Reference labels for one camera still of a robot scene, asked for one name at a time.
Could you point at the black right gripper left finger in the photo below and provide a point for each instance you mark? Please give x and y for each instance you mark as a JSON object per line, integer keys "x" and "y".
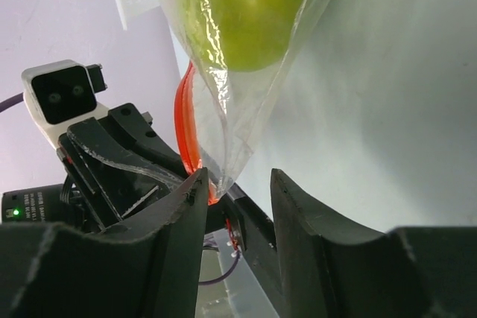
{"x": 145, "y": 266}

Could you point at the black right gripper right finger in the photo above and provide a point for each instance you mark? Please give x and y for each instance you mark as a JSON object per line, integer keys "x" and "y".
{"x": 332, "y": 266}

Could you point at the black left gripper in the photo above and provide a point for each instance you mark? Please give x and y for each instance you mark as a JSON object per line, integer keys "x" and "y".
{"x": 121, "y": 166}

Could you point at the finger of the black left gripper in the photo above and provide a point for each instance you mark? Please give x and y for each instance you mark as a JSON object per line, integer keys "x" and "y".
{"x": 255, "y": 285}

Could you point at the clear zip top bag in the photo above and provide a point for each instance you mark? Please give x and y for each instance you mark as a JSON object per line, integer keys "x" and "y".
{"x": 220, "y": 114}

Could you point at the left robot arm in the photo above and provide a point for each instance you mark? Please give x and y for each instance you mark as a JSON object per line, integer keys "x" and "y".
{"x": 51, "y": 204}

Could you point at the light green fake pear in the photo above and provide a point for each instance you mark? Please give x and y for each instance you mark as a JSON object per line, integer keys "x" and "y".
{"x": 238, "y": 35}

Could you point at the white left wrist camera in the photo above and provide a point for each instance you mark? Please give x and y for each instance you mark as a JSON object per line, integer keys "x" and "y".
{"x": 60, "y": 94}

